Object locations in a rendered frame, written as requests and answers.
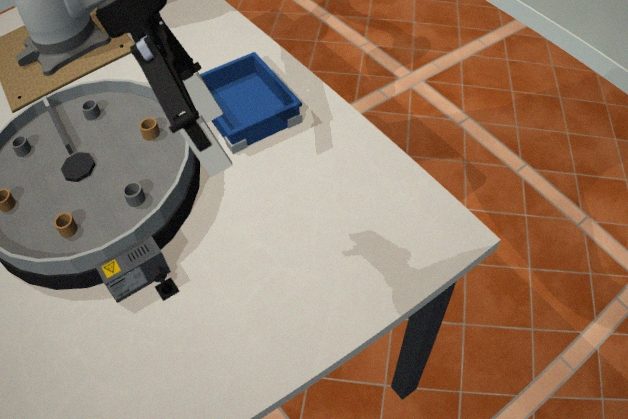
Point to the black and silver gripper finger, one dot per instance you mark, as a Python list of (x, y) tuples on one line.
[(173, 101), (202, 98)]

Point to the blue crate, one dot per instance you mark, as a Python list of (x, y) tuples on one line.
[(255, 101)]

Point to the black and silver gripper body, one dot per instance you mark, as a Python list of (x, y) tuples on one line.
[(132, 16)]

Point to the grey metal ring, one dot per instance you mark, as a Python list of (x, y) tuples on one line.
[(93, 113), (24, 147), (130, 189)]

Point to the bronze bushing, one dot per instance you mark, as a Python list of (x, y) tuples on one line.
[(7, 203), (149, 133), (61, 220)]

